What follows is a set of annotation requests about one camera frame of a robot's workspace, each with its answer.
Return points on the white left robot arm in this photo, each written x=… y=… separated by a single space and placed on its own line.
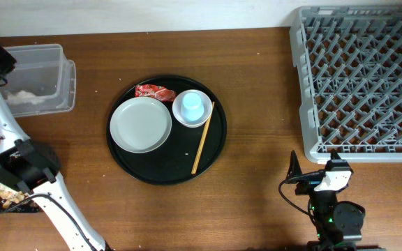
x=33 y=168

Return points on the pink bowl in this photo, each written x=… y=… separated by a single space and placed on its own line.
x=176 y=109

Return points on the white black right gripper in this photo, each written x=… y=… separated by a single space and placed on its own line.
x=294 y=169

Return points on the grey plate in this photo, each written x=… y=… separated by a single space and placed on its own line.
x=140 y=125

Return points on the round black tray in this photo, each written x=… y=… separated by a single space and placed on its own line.
x=172 y=162

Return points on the white tissue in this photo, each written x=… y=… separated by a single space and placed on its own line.
x=24 y=97

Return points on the clear plastic bin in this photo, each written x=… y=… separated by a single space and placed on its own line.
x=44 y=71

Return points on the grey dishwasher rack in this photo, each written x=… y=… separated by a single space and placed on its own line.
x=349 y=63

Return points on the light blue cup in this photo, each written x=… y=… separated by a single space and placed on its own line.
x=192 y=107

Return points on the rice and nutshell scraps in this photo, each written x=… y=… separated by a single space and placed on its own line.
x=9 y=196

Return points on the wooden chopstick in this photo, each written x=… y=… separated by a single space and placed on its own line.
x=201 y=145

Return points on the red snack wrapper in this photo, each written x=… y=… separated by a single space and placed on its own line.
x=157 y=92

